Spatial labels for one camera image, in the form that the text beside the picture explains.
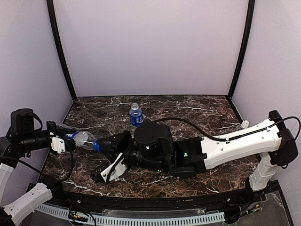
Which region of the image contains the clear white cap bottle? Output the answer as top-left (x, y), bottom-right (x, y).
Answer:
top-left (237, 120), bottom-right (249, 130)

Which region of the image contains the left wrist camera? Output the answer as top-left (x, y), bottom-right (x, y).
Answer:
top-left (49, 132), bottom-right (66, 154)

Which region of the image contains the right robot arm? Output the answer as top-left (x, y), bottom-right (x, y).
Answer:
top-left (93, 110), bottom-right (298, 194)

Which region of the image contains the black front rail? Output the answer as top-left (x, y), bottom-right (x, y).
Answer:
top-left (48, 189), bottom-right (260, 212)

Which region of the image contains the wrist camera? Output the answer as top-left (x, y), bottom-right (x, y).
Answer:
top-left (90, 153), bottom-right (129, 183)
top-left (49, 132), bottom-right (66, 154)

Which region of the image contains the blue label water bottle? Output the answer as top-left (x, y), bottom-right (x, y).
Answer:
top-left (129, 103), bottom-right (143, 128)

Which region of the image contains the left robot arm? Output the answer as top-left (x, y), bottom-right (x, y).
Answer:
top-left (0, 108), bottom-right (76, 226)

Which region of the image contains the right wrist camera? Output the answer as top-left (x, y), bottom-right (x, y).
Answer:
top-left (90, 153), bottom-right (129, 183)

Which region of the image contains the Pepsi label bottle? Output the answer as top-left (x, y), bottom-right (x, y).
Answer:
top-left (64, 131), bottom-right (102, 152)

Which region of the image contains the right black frame post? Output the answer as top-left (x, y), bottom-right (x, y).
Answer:
top-left (227, 0), bottom-right (255, 99)

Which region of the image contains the black frame post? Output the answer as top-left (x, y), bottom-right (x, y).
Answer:
top-left (46, 0), bottom-right (77, 102)
top-left (227, 0), bottom-right (255, 99)

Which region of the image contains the white slotted cable duct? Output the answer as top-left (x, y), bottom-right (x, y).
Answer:
top-left (36, 204), bottom-right (225, 226)

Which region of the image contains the left black frame post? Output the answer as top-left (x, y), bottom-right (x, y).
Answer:
top-left (46, 0), bottom-right (77, 102)

